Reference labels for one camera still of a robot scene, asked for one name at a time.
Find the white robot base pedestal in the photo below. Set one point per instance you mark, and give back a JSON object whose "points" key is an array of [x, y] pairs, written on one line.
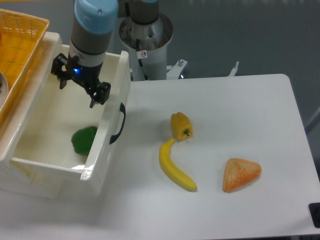
{"points": [[147, 47]]}

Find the white metal bracket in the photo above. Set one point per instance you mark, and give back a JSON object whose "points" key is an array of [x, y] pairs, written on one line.
{"points": [[234, 70]]}

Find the orange triangular bread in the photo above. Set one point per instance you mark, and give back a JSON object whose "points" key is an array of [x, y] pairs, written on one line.
{"points": [[239, 172]]}

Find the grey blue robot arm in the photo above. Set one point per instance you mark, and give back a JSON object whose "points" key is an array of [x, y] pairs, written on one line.
{"points": [[93, 24]]}

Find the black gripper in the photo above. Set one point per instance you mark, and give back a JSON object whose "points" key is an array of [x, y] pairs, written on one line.
{"points": [[85, 76]]}

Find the yellow banana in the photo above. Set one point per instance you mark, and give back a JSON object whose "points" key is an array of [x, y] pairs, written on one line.
{"points": [[172, 171]]}

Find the black corner table clamp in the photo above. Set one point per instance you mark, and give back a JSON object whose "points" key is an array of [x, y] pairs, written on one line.
{"points": [[314, 209]]}

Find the yellow woven basket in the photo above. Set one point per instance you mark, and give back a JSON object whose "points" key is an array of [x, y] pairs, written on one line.
{"points": [[20, 38]]}

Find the plate with food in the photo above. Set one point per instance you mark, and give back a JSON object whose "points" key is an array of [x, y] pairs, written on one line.
{"points": [[4, 89]]}

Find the yellow bell pepper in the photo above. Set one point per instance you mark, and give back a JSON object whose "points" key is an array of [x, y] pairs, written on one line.
{"points": [[181, 126]]}

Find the green bell pepper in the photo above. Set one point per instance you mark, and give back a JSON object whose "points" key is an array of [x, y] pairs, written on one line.
{"points": [[82, 140]]}

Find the black drawer handle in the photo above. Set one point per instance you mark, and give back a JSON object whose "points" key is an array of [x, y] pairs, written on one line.
{"points": [[114, 137]]}

